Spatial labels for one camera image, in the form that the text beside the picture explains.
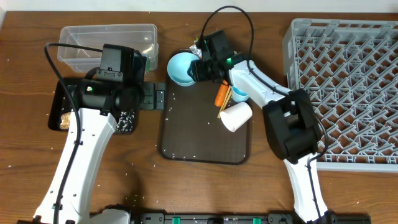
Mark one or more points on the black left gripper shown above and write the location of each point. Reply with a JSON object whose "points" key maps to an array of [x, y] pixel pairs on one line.
{"points": [[153, 101]]}

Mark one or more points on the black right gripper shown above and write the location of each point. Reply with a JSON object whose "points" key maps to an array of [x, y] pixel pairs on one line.
{"points": [[198, 73]]}

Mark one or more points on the light blue cup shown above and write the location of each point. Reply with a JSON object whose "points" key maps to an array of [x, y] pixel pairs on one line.
{"points": [[238, 95]]}

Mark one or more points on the light blue bowl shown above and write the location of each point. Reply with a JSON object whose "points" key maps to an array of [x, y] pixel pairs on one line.
{"points": [[179, 68]]}

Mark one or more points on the white paper cup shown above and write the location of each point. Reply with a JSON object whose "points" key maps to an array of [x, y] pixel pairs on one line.
{"points": [[235, 116]]}

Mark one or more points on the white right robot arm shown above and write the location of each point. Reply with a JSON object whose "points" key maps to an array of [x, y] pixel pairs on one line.
{"points": [[293, 130]]}

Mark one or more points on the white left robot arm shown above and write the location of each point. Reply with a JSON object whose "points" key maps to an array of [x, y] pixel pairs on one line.
{"points": [[69, 196]]}

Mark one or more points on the black waste tray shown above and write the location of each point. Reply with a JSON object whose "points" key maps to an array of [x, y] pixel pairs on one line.
{"points": [[106, 97]]}

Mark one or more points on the grey dishwasher rack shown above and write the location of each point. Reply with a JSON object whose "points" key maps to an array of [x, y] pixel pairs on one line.
{"points": [[349, 70]]}

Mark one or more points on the orange carrot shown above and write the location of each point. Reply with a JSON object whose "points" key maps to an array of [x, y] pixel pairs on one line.
{"points": [[221, 94]]}

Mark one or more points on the silver yellow snack wrapper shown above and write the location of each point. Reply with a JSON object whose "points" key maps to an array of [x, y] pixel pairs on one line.
{"points": [[195, 50]]}

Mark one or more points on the pile of white rice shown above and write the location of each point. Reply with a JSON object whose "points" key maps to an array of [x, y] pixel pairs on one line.
{"points": [[125, 124]]}

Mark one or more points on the brown serving tray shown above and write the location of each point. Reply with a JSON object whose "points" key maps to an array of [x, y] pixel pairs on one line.
{"points": [[191, 131]]}

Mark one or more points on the clear plastic container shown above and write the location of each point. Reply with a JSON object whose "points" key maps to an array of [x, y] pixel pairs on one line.
{"points": [[142, 37]]}

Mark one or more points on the brown food scrap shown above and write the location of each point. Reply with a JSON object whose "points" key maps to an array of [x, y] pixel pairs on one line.
{"points": [[65, 121]]}

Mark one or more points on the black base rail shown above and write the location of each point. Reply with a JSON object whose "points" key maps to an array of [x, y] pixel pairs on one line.
{"points": [[217, 218]]}

